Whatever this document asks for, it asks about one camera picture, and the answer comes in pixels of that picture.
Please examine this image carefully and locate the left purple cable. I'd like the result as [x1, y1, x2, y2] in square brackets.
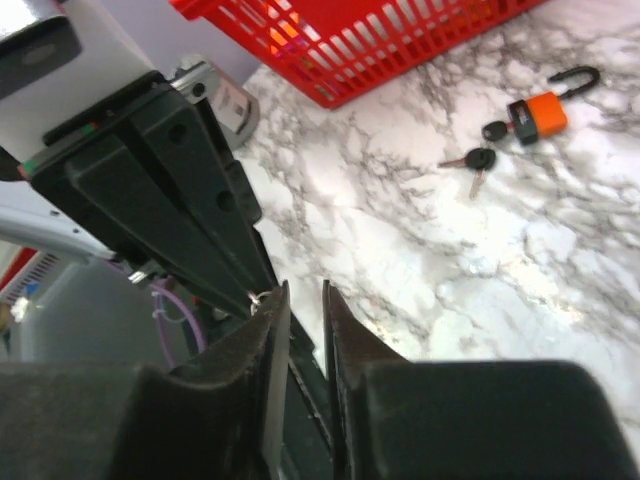
[107, 259, 207, 371]

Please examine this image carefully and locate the orange black padlock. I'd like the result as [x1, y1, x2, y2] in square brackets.
[507, 65, 601, 146]

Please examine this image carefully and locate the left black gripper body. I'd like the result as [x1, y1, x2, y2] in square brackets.
[24, 72, 215, 270]

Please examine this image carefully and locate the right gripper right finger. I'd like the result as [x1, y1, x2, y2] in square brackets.
[322, 283, 638, 479]

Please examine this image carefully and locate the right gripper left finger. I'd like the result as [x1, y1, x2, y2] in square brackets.
[1, 285, 291, 479]

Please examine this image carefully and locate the red plastic basket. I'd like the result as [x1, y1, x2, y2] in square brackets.
[170, 0, 539, 109]

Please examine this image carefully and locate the black-headed key bunch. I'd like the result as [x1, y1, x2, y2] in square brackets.
[437, 120, 513, 200]

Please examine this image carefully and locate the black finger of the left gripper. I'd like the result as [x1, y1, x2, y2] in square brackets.
[65, 99, 276, 317]

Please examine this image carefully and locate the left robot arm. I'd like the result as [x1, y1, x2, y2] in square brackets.
[1, 63, 278, 318]

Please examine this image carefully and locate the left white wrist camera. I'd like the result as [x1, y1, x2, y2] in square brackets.
[1, 1, 153, 163]

